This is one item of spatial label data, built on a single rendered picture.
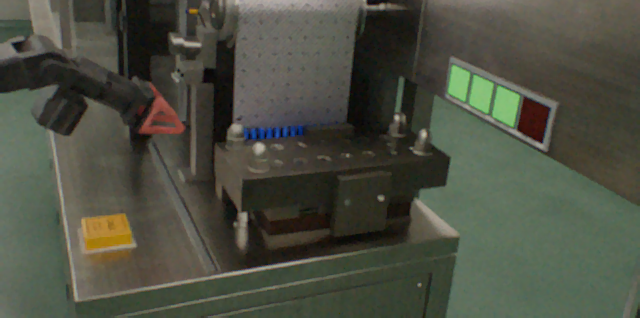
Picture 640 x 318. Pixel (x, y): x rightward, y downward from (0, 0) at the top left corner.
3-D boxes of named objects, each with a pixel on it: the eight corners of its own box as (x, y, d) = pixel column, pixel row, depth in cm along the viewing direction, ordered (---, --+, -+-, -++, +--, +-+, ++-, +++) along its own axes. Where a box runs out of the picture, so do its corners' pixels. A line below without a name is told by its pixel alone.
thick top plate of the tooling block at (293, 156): (214, 172, 117) (214, 142, 115) (402, 153, 133) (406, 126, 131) (240, 213, 104) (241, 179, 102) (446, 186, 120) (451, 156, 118)
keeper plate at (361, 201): (329, 231, 113) (335, 174, 109) (379, 224, 117) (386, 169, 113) (335, 238, 111) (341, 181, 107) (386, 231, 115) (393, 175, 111)
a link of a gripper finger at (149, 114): (176, 151, 112) (127, 128, 106) (167, 136, 118) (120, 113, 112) (196, 118, 111) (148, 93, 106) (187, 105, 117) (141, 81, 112)
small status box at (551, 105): (443, 96, 111) (449, 57, 109) (446, 96, 112) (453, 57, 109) (544, 151, 90) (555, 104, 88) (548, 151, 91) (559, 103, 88)
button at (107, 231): (81, 231, 108) (80, 218, 107) (125, 225, 111) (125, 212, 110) (85, 252, 102) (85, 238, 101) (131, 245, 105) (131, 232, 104)
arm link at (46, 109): (47, 58, 96) (30, 35, 101) (8, 122, 97) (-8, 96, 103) (116, 87, 105) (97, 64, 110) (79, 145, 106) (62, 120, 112)
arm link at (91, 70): (76, 57, 101) (73, 47, 106) (53, 94, 102) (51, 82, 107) (116, 78, 105) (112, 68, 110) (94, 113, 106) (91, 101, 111)
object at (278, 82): (232, 135, 121) (235, 38, 114) (344, 127, 130) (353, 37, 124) (233, 136, 120) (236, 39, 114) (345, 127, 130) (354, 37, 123)
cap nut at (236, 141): (223, 144, 114) (223, 120, 113) (242, 142, 116) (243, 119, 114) (228, 152, 111) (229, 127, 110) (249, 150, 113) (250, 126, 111)
